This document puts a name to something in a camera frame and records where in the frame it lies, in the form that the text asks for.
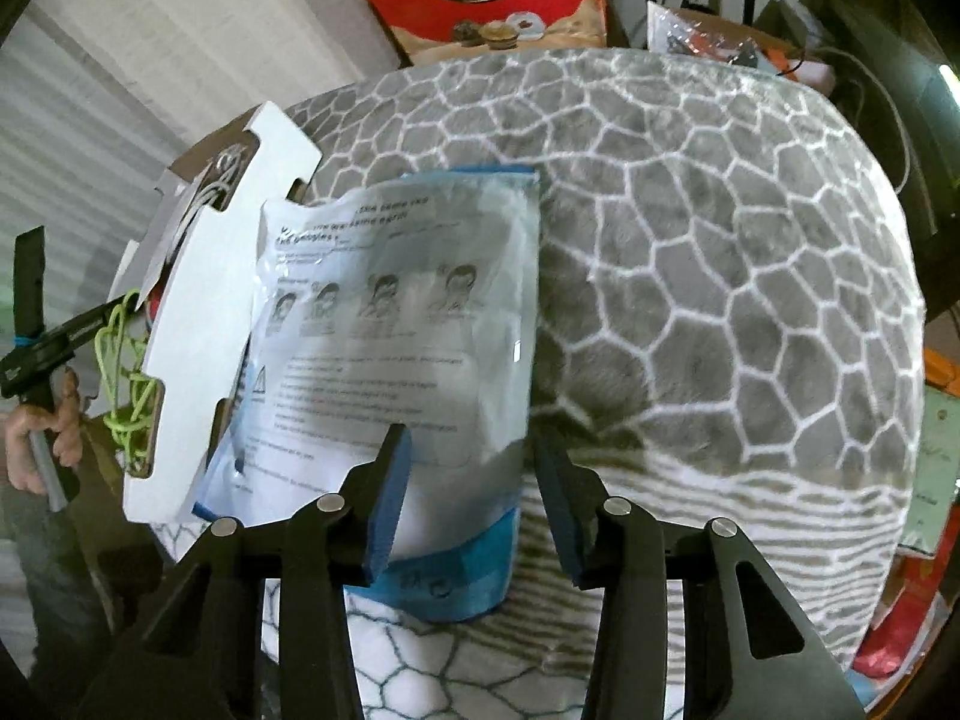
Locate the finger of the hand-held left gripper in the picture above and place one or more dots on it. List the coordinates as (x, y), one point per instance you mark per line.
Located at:
(30, 277)
(86, 324)

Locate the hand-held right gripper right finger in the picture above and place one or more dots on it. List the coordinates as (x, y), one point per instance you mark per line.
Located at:
(559, 517)

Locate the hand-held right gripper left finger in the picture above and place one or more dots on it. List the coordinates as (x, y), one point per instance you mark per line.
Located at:
(390, 502)

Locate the white cardboard box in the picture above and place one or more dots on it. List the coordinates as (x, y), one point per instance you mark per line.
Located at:
(202, 360)

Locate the clear bag of face masks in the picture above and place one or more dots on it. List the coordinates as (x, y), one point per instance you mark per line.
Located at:
(420, 330)

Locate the person's left hand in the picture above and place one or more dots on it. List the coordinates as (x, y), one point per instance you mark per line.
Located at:
(69, 427)

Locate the grey white patterned blanket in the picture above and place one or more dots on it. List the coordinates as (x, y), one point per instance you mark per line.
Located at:
(712, 277)

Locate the white curtain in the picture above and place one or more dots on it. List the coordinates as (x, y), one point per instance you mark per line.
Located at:
(187, 37)

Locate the green tea box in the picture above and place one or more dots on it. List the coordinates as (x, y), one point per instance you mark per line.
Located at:
(934, 465)

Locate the orange plastic basket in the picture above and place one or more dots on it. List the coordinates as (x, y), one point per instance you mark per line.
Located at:
(941, 369)

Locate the red chocolate gift bag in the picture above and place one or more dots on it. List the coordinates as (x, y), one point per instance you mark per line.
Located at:
(420, 0)

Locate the open cardboard box with clutter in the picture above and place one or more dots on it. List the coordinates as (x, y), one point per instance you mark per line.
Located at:
(690, 34)

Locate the black electronic box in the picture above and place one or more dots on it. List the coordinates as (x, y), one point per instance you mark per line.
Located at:
(784, 22)

